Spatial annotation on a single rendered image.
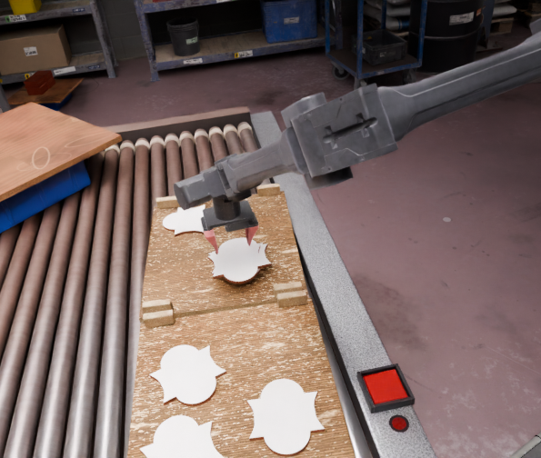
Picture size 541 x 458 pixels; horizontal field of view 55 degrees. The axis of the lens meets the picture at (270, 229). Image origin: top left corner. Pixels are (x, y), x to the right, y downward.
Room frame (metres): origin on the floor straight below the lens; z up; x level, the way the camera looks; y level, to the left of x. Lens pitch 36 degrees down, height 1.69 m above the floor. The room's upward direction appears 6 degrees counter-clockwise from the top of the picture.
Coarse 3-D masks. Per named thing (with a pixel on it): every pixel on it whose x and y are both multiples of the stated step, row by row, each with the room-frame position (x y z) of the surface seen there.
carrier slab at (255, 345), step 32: (192, 320) 0.74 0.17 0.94; (224, 320) 0.74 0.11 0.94; (256, 320) 0.73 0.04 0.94; (288, 320) 0.72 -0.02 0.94; (160, 352) 0.67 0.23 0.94; (224, 352) 0.65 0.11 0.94; (256, 352) 0.65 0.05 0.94; (288, 352) 0.64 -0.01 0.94; (320, 352) 0.63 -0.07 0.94; (160, 384) 0.59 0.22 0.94; (224, 384) 0.58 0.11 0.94; (256, 384) 0.57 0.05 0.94; (320, 384) 0.56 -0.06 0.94; (160, 416) 0.53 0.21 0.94; (192, 416) 0.52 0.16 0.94; (224, 416) 0.52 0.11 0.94; (320, 416) 0.50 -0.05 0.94; (128, 448) 0.48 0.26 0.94; (224, 448) 0.46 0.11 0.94; (256, 448) 0.46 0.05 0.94; (320, 448) 0.44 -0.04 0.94; (352, 448) 0.44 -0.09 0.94
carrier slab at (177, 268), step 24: (264, 216) 1.08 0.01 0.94; (288, 216) 1.07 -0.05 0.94; (168, 240) 1.02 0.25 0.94; (192, 240) 1.01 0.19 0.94; (216, 240) 1.00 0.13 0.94; (264, 240) 0.98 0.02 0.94; (288, 240) 0.97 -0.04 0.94; (168, 264) 0.93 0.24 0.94; (192, 264) 0.92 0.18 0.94; (288, 264) 0.88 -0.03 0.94; (144, 288) 0.85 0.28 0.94; (168, 288) 0.85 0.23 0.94; (192, 288) 0.84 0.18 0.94; (216, 288) 0.83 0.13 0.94; (240, 288) 0.82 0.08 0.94; (264, 288) 0.82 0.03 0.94; (192, 312) 0.77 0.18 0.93
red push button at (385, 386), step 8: (368, 376) 0.57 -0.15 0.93; (376, 376) 0.57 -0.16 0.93; (384, 376) 0.57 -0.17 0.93; (392, 376) 0.57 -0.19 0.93; (368, 384) 0.56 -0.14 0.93; (376, 384) 0.55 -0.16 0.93; (384, 384) 0.55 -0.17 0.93; (392, 384) 0.55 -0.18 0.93; (400, 384) 0.55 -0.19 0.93; (368, 392) 0.54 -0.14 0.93; (376, 392) 0.54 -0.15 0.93; (384, 392) 0.54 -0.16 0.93; (392, 392) 0.54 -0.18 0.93; (400, 392) 0.54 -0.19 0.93; (376, 400) 0.52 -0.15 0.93; (384, 400) 0.52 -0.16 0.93; (392, 400) 0.52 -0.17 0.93
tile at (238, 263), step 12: (228, 252) 0.91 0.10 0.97; (240, 252) 0.90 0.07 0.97; (252, 252) 0.90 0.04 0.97; (216, 264) 0.87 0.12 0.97; (228, 264) 0.86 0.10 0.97; (240, 264) 0.86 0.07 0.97; (252, 264) 0.86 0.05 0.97; (264, 264) 0.85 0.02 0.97; (216, 276) 0.83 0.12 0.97; (228, 276) 0.83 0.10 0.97; (240, 276) 0.82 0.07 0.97; (252, 276) 0.82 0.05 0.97
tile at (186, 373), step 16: (176, 352) 0.66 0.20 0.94; (192, 352) 0.65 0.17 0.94; (208, 352) 0.65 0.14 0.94; (176, 368) 0.62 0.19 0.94; (192, 368) 0.62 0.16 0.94; (208, 368) 0.61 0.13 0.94; (176, 384) 0.58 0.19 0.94; (192, 384) 0.58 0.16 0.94; (208, 384) 0.58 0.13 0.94; (192, 400) 0.55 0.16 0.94; (208, 400) 0.55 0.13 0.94
